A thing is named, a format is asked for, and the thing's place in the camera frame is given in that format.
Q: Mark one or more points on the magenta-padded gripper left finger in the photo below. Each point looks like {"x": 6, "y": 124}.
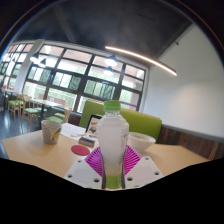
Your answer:
{"x": 78, "y": 171}

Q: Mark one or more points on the group of green-seated wooden chairs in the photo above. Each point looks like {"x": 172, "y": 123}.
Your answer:
{"x": 31, "y": 111}

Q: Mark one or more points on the green upholstered bench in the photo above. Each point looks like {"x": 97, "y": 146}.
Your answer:
{"x": 146, "y": 123}

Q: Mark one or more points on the clear green-capped drink bottle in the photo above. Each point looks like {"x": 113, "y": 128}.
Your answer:
{"x": 112, "y": 140}

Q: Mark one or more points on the white bowl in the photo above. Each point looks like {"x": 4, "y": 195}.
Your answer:
{"x": 141, "y": 141}

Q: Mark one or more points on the long linear ceiling light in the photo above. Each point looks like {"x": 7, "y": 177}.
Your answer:
{"x": 140, "y": 57}

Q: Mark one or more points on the sticker-covered black laptop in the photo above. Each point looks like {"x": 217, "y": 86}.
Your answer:
{"x": 92, "y": 123}

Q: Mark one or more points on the large black-framed window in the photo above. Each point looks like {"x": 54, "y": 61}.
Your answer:
{"x": 73, "y": 66}

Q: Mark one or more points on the white paper sheet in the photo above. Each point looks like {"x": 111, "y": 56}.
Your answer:
{"x": 71, "y": 129}

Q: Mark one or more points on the wooden dining table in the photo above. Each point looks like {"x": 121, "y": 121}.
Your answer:
{"x": 46, "y": 102}

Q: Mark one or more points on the flat round red coaster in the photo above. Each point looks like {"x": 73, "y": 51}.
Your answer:
{"x": 80, "y": 150}

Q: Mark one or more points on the beige paper cup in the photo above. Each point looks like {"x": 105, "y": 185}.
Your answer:
{"x": 50, "y": 132}

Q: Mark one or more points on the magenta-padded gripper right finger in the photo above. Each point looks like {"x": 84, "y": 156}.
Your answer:
{"x": 145, "y": 170}

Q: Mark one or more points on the small white-edged handheld device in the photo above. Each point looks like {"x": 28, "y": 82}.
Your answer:
{"x": 86, "y": 141}

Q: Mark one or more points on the group of pendant lamps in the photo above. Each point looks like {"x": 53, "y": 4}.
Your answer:
{"x": 111, "y": 61}

